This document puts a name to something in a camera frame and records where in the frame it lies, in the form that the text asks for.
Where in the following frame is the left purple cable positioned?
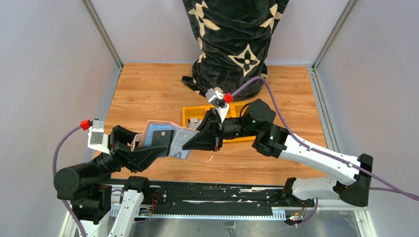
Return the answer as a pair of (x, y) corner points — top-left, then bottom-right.
(52, 119), (91, 237)

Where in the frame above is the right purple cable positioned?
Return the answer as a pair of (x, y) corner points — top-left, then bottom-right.
(224, 76), (419, 202)

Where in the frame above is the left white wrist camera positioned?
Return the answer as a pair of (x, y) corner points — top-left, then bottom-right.
(87, 119), (110, 155)

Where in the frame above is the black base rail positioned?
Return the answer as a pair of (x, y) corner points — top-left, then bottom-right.
(108, 179), (315, 220)

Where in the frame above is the pink leather card holder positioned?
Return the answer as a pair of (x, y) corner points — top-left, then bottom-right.
(130, 120), (198, 159)

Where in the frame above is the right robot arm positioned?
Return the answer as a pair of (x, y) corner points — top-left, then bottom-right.
(182, 99), (373, 207)

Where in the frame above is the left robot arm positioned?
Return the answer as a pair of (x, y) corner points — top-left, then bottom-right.
(53, 120), (167, 237)

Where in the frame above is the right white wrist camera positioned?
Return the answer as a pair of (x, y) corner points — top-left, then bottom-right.
(205, 88), (233, 123)

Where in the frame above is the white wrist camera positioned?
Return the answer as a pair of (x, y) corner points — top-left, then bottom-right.
(205, 88), (233, 123)
(87, 119), (110, 155)

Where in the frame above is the black VIP card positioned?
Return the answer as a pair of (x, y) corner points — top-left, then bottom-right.
(151, 130), (174, 147)

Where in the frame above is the white printed card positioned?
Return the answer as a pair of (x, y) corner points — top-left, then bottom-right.
(168, 130), (197, 159)

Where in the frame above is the black floral blanket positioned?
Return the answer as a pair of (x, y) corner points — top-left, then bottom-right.
(182, 0), (288, 101)

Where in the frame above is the purple cable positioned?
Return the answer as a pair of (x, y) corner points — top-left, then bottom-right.
(52, 119), (91, 237)
(224, 76), (419, 202)

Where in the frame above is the yellow plastic end bin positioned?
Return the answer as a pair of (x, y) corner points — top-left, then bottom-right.
(234, 103), (255, 142)

